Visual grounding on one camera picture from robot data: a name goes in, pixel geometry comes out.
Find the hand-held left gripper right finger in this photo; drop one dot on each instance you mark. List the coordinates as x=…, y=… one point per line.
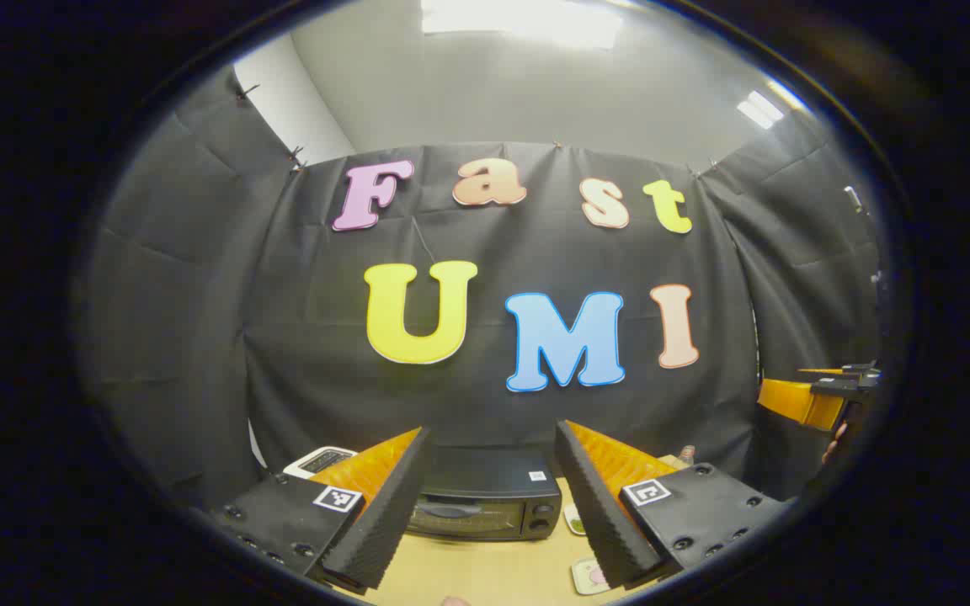
x=599, y=513

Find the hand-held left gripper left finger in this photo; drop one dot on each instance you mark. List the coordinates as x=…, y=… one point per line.
x=392, y=513

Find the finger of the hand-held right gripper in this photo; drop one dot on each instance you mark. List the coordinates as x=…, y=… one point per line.
x=796, y=402

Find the pink round food slice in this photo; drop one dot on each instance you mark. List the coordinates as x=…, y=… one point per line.
x=596, y=576

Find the cream square plate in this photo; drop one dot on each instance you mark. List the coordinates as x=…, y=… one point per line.
x=579, y=582

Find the black electric oven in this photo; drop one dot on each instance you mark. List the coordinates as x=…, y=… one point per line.
x=485, y=475

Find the white toaster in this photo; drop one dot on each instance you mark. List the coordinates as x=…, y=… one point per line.
x=317, y=463

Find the clear plastic bottle red label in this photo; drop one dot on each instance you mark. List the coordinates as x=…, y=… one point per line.
x=686, y=456

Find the black backdrop cloth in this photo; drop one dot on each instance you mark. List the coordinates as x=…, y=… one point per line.
x=485, y=396

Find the ceiling light panel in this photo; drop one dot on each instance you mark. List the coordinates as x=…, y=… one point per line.
x=519, y=21
x=763, y=108

